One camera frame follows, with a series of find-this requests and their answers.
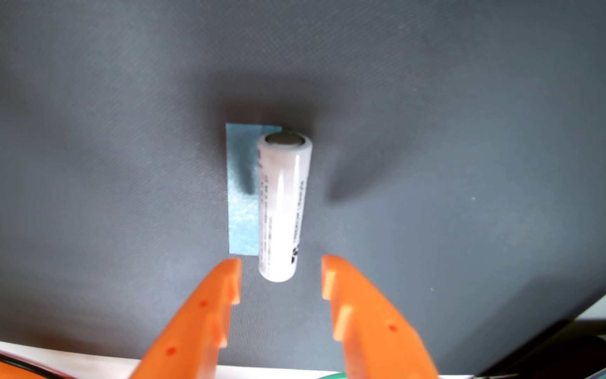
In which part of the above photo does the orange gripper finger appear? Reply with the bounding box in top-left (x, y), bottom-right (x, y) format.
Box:
top-left (129, 258), bottom-right (242, 379)
top-left (321, 255), bottom-right (439, 379)

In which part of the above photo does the light blue tape square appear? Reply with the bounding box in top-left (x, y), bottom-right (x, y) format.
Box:
top-left (225, 123), bottom-right (283, 257)

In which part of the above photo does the white cylindrical battery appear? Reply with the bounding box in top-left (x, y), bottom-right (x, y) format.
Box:
top-left (257, 132), bottom-right (313, 283)

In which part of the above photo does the dark grey mat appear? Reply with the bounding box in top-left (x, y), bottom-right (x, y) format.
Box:
top-left (0, 0), bottom-right (606, 375)

